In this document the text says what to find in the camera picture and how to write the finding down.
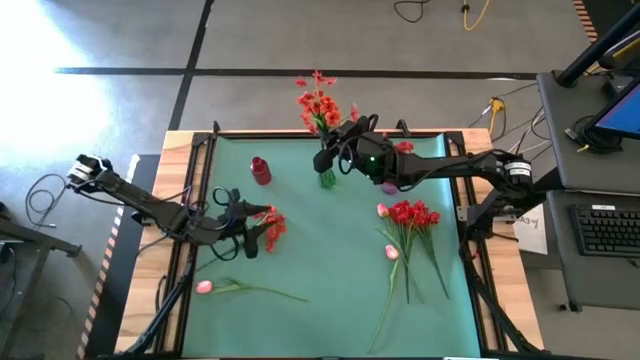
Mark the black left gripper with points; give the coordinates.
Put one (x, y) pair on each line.
(237, 217)

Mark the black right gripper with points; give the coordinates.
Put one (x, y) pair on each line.
(352, 137)

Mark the red artificial flower bunch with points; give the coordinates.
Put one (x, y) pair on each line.
(429, 217)
(402, 214)
(404, 147)

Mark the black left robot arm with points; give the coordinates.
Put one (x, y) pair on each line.
(150, 207)

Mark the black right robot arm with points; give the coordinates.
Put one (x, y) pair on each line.
(450, 167)

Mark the red glass vase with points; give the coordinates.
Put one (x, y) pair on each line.
(261, 172)

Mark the green glass vase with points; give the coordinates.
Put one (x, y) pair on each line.
(327, 180)

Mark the purple ribbed glass vase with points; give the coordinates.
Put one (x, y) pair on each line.
(389, 189)

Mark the black table edge clamp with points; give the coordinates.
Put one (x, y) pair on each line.
(141, 217)

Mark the teal table mat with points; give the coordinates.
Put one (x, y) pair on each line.
(330, 345)

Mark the yellow power plug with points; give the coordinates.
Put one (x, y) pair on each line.
(496, 105)

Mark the black floor mat striped edge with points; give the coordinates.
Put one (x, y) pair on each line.
(585, 20)
(117, 280)

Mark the white paper sheet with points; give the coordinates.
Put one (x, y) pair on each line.
(532, 235)

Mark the grey computer cart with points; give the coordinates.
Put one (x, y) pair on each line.
(565, 165)

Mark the black metal pole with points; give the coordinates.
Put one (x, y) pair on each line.
(595, 50)

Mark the white label sticker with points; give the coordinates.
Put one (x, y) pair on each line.
(602, 207)

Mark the black computer keyboard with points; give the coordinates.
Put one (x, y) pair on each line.
(605, 232)

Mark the monitor with blue screen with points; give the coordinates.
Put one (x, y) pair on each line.
(625, 115)

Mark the black metal table frame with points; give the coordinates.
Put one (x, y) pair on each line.
(270, 134)

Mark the grey metal bracket plate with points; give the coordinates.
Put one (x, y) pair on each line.
(463, 213)

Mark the black diagonal frame strut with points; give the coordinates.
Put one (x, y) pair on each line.
(161, 311)
(500, 315)

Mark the dark grey desk frame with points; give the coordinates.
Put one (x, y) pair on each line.
(50, 243)

